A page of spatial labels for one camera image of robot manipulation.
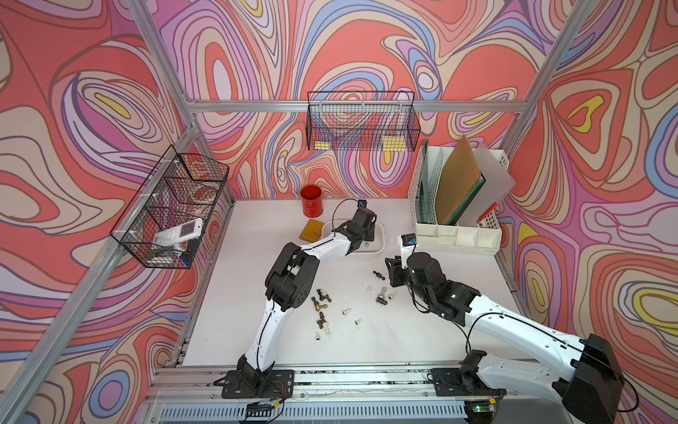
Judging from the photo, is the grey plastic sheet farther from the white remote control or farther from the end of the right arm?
the white remote control

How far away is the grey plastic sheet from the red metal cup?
58 centimetres

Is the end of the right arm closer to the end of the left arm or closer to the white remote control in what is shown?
the end of the left arm

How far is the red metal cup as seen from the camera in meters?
1.10

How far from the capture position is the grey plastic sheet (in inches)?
34.2

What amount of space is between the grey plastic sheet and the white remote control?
0.88 m

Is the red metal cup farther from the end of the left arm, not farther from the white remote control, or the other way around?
the white remote control

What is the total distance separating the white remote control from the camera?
0.69m

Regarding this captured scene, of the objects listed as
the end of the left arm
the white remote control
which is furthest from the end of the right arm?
the white remote control

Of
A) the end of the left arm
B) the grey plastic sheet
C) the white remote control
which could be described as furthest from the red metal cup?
the grey plastic sheet
